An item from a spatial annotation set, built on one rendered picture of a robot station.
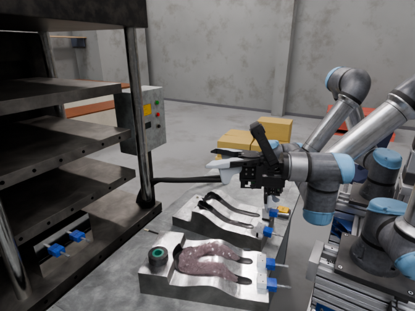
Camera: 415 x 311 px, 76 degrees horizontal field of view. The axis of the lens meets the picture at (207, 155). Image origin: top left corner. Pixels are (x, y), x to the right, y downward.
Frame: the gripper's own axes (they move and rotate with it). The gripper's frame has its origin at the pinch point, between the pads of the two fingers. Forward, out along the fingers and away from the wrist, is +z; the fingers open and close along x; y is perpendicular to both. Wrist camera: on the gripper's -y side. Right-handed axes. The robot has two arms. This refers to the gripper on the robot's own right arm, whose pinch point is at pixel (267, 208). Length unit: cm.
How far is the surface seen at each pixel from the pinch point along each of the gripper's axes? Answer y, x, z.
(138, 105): -65, -17, -56
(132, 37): -60, -21, -89
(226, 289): -3, -49, 13
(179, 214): -45.4, -14.7, 4.3
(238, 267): -3.3, -34.8, 13.0
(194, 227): -34.7, -17.4, 8.8
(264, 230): 1.6, -12.6, 6.1
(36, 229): -77, -72, -8
